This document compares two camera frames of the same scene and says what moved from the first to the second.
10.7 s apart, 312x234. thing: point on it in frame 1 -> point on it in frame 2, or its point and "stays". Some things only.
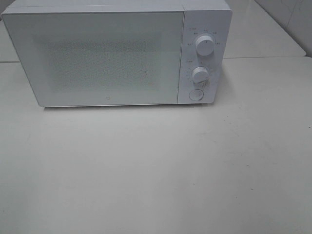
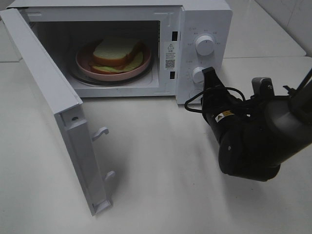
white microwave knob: x=204 y=45 stays
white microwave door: x=80 y=58 -> x=58 y=92
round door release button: x=196 y=94 stays
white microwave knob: x=200 y=75 stays
